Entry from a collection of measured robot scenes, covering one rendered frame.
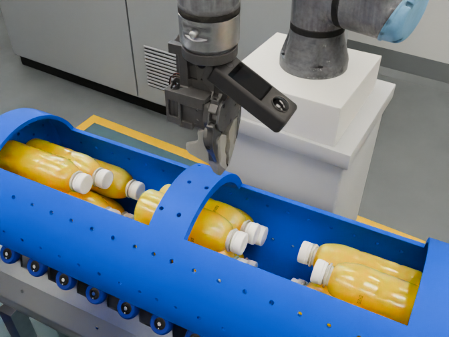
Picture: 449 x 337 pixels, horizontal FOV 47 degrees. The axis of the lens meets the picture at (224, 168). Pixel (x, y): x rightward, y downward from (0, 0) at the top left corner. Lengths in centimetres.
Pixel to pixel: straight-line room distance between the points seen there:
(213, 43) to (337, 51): 53
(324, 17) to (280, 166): 34
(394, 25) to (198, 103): 45
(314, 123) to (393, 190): 174
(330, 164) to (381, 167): 179
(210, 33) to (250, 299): 39
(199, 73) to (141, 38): 228
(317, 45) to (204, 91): 46
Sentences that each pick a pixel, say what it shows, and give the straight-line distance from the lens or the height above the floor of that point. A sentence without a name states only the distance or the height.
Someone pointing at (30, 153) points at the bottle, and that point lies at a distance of 105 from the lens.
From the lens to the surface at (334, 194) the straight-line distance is 116.
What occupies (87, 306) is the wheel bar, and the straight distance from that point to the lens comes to 110.
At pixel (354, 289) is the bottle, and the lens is 80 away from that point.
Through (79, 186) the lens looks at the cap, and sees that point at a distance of 98.
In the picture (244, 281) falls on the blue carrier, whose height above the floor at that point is 119.
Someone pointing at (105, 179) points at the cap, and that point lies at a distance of 105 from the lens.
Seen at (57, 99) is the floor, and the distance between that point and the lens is 346.
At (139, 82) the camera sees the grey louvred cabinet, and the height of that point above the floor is 21.
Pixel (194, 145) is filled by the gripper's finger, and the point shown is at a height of 135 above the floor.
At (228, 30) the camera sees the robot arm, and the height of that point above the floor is 154.
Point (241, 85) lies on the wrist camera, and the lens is 64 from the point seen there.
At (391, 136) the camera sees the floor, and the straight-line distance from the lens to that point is 314.
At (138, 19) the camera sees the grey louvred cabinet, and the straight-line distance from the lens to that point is 289.
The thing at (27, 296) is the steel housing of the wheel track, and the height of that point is 87.
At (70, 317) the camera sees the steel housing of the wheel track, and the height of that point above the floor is 87.
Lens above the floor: 181
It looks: 41 degrees down
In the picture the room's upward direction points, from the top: straight up
